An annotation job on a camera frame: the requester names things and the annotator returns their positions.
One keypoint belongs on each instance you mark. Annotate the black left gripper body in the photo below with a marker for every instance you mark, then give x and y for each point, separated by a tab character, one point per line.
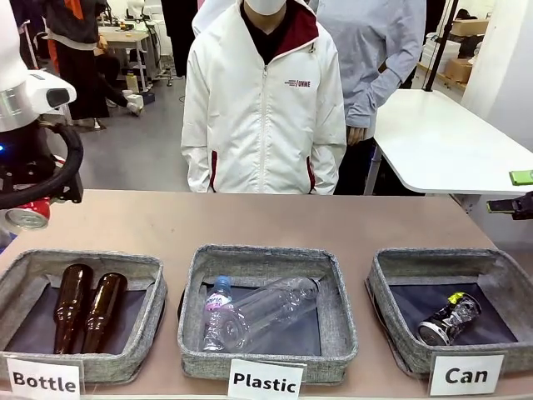
25	173

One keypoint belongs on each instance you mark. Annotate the green-black right gripper finger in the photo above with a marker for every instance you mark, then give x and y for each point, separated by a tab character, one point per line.
506	205
521	177

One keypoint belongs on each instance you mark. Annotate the crushed red soda can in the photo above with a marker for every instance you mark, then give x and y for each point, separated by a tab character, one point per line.
29	218

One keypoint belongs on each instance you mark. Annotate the crushed black drink can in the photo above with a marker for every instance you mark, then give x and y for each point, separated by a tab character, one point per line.
451	318

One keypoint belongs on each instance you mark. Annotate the brown glass beer bottle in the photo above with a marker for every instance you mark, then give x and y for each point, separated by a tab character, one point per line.
104	308
68	300

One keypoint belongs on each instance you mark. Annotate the large clear plastic bottle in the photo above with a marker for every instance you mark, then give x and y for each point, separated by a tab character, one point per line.
270	308

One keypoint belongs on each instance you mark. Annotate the person's right forearm white sleeve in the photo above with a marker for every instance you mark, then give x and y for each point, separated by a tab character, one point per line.
197	162

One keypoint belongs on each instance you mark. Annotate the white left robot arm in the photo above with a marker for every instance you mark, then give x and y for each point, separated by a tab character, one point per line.
16	91

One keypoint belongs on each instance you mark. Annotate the person's left forearm white sleeve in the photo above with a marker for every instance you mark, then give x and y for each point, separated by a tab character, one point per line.
329	166

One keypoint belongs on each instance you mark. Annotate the grey fabric basket labelled Can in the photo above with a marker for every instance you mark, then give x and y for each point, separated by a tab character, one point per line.
391	333

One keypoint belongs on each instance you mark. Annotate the white Can label card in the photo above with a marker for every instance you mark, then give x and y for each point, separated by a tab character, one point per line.
466	374

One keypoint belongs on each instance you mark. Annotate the grey fabric basket labelled Plastic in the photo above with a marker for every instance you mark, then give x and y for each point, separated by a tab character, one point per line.
333	266

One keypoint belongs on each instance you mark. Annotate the grey fabric basket labelled Bottle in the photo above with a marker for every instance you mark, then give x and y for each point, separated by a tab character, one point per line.
141	358

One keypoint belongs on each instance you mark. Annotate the blue-shirted bystander hand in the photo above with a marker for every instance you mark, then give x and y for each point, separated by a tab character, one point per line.
356	135

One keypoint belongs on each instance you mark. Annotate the bystander in black skirt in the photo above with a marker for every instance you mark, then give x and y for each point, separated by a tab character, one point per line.
83	66

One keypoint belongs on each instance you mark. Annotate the large brown cardboard box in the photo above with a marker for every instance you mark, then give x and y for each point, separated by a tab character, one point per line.
458	71

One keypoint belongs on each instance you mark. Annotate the white sneaker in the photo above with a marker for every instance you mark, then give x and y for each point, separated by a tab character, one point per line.
135	105

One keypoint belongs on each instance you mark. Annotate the black vertical pole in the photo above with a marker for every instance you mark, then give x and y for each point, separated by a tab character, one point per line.
439	46

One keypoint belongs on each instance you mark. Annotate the cardboard box on shelf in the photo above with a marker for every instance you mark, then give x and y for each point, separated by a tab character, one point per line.
470	27

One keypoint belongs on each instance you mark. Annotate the grey background desk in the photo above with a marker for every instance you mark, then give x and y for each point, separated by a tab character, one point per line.
125	41

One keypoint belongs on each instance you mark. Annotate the bystander in blue shirt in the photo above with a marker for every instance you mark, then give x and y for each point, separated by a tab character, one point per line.
375	50

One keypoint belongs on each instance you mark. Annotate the white Bottle label card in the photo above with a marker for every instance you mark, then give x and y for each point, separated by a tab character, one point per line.
43	377

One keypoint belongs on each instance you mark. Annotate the small pink-labelled plastic bottle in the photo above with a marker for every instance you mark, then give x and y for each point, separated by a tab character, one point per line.
216	302

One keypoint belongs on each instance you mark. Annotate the person in white jacket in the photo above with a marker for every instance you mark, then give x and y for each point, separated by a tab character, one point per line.
266	112

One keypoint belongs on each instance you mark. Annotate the white face mask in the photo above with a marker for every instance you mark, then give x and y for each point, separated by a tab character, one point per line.
266	6

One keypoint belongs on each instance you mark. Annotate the white Plastic label card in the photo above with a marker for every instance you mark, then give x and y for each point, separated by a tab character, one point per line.
266	379

